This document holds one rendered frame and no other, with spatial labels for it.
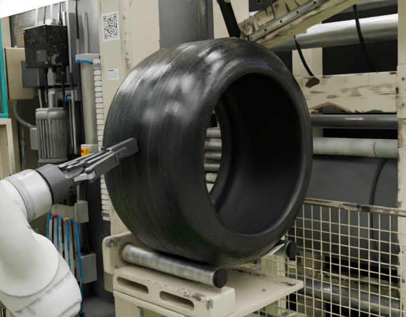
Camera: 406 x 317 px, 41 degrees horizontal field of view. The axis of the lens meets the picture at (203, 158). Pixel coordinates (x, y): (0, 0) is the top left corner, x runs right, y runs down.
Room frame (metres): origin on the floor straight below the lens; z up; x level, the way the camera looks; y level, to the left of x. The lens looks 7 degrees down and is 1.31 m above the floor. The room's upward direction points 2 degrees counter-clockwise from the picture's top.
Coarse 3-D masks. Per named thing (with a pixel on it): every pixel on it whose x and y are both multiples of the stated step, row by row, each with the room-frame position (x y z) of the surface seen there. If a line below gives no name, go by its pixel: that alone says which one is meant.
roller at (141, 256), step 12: (132, 252) 1.39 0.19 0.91; (144, 252) 1.37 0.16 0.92; (156, 252) 1.35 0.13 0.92; (144, 264) 1.36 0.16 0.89; (156, 264) 1.32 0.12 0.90; (168, 264) 1.29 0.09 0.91; (180, 264) 1.27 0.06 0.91; (192, 264) 1.25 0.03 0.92; (204, 264) 1.24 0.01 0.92; (180, 276) 1.27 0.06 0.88; (192, 276) 1.23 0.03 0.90; (204, 276) 1.21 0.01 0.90; (216, 276) 1.19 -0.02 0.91
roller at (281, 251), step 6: (282, 240) 1.42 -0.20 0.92; (288, 240) 1.41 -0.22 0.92; (276, 246) 1.41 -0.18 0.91; (282, 246) 1.40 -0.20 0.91; (288, 246) 1.39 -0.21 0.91; (294, 246) 1.40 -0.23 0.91; (276, 252) 1.41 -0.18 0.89; (282, 252) 1.40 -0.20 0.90; (288, 252) 1.39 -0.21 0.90; (294, 252) 1.40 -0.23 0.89
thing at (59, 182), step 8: (40, 168) 1.01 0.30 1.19; (48, 168) 1.01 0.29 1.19; (56, 168) 1.01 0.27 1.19; (80, 168) 1.05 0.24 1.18; (48, 176) 0.99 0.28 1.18; (56, 176) 1.00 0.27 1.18; (64, 176) 1.01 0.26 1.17; (72, 176) 1.02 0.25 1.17; (48, 184) 0.99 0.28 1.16; (56, 184) 0.99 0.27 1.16; (64, 184) 1.01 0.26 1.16; (72, 184) 1.02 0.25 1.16; (56, 192) 0.99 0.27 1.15; (64, 192) 1.01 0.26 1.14; (56, 200) 1.00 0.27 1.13
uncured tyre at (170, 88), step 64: (192, 64) 1.20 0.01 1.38; (256, 64) 1.29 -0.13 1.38; (128, 128) 1.21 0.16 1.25; (192, 128) 1.14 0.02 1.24; (256, 128) 1.63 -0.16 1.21; (128, 192) 1.21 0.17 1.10; (192, 192) 1.14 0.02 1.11; (256, 192) 1.58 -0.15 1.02; (192, 256) 1.22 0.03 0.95; (256, 256) 1.31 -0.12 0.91
